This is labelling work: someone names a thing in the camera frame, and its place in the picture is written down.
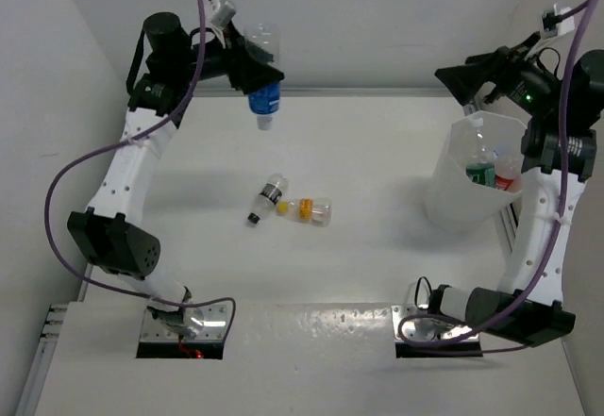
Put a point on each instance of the orange label yellow cap bottle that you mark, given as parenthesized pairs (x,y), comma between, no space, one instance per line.
(310,211)

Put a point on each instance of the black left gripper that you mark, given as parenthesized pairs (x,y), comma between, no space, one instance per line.
(242,62)

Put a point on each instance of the red label water bottle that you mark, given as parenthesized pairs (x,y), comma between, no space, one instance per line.
(507,168)

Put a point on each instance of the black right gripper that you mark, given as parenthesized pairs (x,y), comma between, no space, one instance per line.
(499,67)

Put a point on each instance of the blue label clear bottle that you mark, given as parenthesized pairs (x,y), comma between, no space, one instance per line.
(263,44)

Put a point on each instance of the white plastic bin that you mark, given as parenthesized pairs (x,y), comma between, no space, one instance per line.
(453,202)

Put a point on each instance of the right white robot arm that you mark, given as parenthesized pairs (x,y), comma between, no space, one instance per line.
(559,155)

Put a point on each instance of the black cap small bottle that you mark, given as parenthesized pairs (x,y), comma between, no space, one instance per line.
(266,200)

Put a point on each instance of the green label clear bottle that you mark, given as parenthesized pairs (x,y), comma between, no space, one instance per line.
(479,159)

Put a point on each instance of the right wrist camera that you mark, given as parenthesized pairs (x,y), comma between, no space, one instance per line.
(557,21)

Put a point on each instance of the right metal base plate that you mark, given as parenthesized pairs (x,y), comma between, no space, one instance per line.
(418,329)

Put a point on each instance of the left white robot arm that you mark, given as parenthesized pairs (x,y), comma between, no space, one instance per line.
(168,61)

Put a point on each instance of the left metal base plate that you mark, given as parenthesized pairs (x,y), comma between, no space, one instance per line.
(203,324)

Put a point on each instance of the metal base plate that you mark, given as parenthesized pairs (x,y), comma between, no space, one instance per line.
(203,324)
(418,329)

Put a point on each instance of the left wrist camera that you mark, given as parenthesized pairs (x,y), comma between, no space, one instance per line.
(221,13)

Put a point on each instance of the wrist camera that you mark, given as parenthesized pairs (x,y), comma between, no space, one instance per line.
(221,13)
(557,21)

